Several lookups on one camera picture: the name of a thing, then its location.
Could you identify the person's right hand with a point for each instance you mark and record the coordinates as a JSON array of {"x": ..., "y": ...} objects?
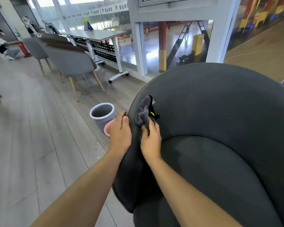
[{"x": 151, "y": 144}]

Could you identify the person's left hand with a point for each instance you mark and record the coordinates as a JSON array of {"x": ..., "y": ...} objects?
[{"x": 119, "y": 137}]

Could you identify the person's left thumb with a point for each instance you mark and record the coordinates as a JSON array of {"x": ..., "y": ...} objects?
[{"x": 125, "y": 121}]

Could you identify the person's right thumb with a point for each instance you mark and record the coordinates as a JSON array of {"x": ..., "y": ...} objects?
[{"x": 145, "y": 131}]

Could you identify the grey cleaning cloth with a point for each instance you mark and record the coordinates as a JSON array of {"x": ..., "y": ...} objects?
[{"x": 144, "y": 113}]

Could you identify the dark grey round armchair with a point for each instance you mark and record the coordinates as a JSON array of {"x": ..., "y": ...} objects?
[{"x": 215, "y": 130}]

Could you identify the person's left forearm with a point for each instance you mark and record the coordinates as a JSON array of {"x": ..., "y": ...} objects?
[{"x": 85, "y": 193}]

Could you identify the person's right forearm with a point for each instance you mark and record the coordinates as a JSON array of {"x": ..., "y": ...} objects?
[{"x": 187, "y": 198}]

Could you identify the pink plastic basin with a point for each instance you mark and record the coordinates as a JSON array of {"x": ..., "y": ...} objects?
[{"x": 107, "y": 128}]

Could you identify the grey plastic bucket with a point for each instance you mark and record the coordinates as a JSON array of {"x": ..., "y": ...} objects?
[{"x": 101, "y": 115}]

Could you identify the black grille under window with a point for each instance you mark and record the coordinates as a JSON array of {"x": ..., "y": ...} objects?
[{"x": 104, "y": 48}]

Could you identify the red and yellow pillar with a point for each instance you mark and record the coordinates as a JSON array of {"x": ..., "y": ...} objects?
[{"x": 162, "y": 47}]

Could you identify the grey chair with wooden legs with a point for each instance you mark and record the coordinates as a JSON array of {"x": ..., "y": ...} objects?
[
  {"x": 35, "y": 48},
  {"x": 68, "y": 60}
]

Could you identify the white folding table on wheels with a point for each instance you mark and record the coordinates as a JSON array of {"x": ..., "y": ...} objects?
[{"x": 97, "y": 34}]

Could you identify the yellow sign board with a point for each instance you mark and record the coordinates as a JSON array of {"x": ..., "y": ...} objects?
[{"x": 198, "y": 44}]

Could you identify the black holder with yellow items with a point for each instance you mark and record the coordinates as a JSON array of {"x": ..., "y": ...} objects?
[{"x": 87, "y": 26}]

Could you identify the red fire extinguisher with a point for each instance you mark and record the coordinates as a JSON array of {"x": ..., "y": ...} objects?
[{"x": 23, "y": 49}]

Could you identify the black sloped ladder frame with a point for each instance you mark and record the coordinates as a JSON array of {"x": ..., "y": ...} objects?
[{"x": 179, "y": 44}]

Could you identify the white frame stand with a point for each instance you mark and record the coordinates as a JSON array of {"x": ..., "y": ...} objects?
[{"x": 29, "y": 25}]

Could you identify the white window frame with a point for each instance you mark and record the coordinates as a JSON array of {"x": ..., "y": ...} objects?
[{"x": 217, "y": 14}]

